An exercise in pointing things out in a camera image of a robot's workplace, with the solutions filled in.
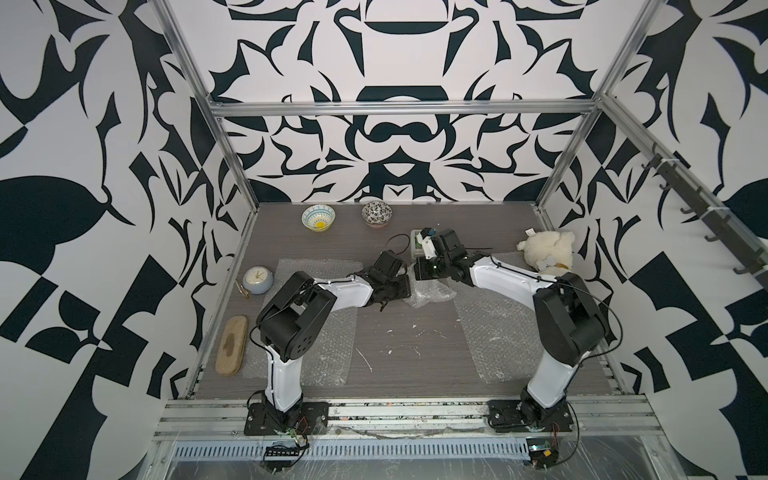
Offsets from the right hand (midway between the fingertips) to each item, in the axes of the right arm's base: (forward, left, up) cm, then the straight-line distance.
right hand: (412, 263), depth 93 cm
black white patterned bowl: (+27, +12, -7) cm, 30 cm away
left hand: (-3, +1, -6) cm, 7 cm away
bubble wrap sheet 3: (-20, -26, -9) cm, 34 cm away
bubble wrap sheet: (-9, -4, -2) cm, 10 cm away
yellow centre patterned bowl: (+26, +34, -7) cm, 43 cm away
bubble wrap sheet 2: (-26, +22, -8) cm, 36 cm away
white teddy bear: (+3, -44, -1) cm, 44 cm away
